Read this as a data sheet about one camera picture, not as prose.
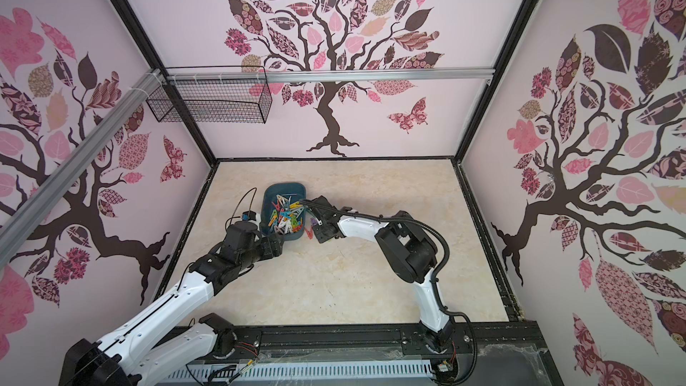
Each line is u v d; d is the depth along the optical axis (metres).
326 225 0.74
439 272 0.53
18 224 0.50
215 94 0.95
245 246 0.64
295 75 0.94
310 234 0.95
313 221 1.00
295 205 1.03
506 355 0.72
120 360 0.40
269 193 1.03
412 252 0.53
